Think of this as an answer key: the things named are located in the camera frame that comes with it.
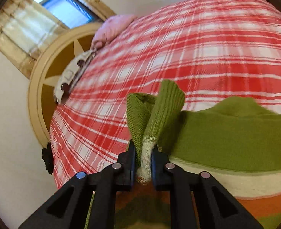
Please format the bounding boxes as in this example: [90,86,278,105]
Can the beige patterned curtain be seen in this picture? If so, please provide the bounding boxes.
[0,0,115,78]

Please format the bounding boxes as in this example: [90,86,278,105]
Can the white patterned cloth at headboard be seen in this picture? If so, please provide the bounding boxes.
[53,50,97,104]

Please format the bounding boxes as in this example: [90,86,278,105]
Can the black object beside bed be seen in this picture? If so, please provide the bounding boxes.
[42,142,54,175]

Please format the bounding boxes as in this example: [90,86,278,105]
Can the window with blue glass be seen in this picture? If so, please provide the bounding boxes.
[34,0,101,29]

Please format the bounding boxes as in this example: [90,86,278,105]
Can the pink pillow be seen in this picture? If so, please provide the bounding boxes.
[90,14,137,50]

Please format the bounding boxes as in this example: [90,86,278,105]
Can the red white plaid bedspread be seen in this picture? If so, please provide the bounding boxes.
[50,0,281,187]

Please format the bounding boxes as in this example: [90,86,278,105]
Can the green orange white striped sweater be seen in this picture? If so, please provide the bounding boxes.
[84,78,281,229]

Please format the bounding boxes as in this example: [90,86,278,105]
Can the beige round wooden headboard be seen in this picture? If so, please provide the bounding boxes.
[28,22,101,148]

